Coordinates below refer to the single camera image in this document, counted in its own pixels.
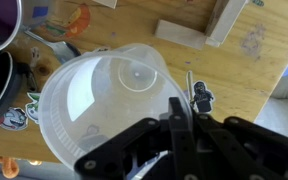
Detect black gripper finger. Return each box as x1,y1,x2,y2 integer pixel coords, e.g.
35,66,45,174
169,97,202,180

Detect silver metal cup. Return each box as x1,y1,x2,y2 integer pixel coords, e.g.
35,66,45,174
0,0,54,51

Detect ninja figure sticker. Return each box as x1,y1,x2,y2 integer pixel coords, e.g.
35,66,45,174
186,71,215,113

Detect cream leather sofa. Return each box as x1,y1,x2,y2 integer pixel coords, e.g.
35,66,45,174
254,76,288,137

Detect stacked wooden blocks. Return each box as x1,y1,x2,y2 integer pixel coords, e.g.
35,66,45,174
154,0,250,50

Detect metal spoon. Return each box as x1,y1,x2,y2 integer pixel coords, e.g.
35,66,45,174
25,30,81,64

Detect orange plush octopus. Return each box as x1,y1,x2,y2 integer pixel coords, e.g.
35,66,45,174
0,156,20,179

